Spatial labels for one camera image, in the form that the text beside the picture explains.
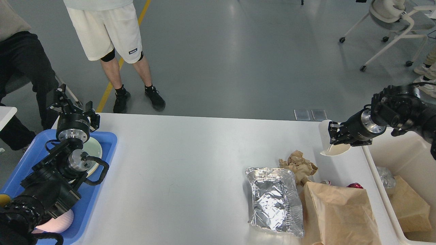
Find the blue plastic tray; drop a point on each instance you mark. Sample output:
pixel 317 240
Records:
pixel 84 207

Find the floor socket plate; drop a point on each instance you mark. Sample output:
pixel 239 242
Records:
pixel 302 115
pixel 319 115

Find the dark green ceramic mug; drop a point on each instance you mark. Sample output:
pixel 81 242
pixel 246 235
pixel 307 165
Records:
pixel 4 199

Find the left floor socket plate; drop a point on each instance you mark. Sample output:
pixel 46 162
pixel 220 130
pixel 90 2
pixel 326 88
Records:
pixel 302 115

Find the person in cream sweater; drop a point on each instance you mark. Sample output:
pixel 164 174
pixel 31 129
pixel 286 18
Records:
pixel 21 51

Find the person in beige trousers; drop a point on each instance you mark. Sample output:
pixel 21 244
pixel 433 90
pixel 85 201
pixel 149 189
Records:
pixel 427 72

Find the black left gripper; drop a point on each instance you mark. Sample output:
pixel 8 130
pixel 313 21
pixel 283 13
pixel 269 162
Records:
pixel 72 123

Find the right floor socket plate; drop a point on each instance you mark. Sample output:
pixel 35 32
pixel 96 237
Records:
pixel 319 115

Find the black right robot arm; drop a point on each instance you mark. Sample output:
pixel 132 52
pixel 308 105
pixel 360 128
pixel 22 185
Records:
pixel 399 107

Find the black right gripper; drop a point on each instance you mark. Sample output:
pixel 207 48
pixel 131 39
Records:
pixel 358 130

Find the silver foil bag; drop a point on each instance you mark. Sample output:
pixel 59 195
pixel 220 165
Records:
pixel 276 205

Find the pink ceramic plate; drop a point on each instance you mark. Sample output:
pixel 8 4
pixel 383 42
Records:
pixel 93 149

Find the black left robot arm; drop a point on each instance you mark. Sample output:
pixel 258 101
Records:
pixel 52 188

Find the brown paper ball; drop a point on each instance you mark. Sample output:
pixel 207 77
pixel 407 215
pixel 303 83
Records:
pixel 301 167

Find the white office chair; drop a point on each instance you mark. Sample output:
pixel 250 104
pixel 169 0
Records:
pixel 403 19

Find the white paper cup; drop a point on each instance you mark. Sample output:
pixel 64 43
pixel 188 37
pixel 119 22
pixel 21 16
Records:
pixel 327 148

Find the person in white shorts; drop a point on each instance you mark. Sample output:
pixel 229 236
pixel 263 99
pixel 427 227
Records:
pixel 107 27

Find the white chair near person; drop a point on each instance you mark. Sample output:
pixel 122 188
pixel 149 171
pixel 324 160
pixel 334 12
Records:
pixel 69 92

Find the pink ceramic mug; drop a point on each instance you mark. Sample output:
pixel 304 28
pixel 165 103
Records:
pixel 56 225

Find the white plastic bin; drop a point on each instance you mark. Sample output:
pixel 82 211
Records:
pixel 408 156

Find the green ceramic plate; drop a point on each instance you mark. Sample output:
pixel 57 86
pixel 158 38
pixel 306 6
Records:
pixel 90 162

